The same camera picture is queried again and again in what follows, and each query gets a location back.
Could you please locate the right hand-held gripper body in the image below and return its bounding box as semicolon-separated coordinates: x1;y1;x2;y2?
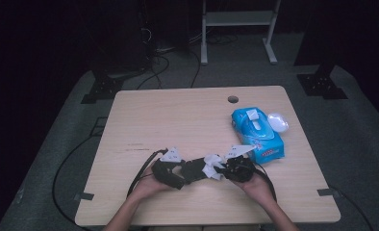
224;144;256;183

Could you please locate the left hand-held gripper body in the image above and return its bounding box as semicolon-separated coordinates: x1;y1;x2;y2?
151;146;186;191

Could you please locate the white wet wipe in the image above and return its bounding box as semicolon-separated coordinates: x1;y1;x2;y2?
201;153;227;181

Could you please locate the blue wet wipes pack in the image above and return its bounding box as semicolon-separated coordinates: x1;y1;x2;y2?
231;106;291;166

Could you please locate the person's left hand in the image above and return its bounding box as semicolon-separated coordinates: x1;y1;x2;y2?
128;165;176;204

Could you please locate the person's right hand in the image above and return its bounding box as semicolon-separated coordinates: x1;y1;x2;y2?
232;172;275;208

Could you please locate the grey tape strip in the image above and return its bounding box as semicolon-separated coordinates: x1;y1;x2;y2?
316;188;341;197
73;192;95;202

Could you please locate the black stand base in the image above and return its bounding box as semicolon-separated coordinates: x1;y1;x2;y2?
296;64;349;101
80;75;125;105

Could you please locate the white metal stand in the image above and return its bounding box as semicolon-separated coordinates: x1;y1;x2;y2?
200;0;282;66

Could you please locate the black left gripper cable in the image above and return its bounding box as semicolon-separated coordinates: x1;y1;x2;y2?
126;147;169;197

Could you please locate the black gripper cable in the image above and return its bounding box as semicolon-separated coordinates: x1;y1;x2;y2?
126;147;169;197
251;161;279;204

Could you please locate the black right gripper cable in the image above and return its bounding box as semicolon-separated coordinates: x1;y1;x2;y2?
251;161;279;204

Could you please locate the black floor cable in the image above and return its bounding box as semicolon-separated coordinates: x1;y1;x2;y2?
51;136;97;229
329;185;375;231
189;49;202;89
136;54;171;90

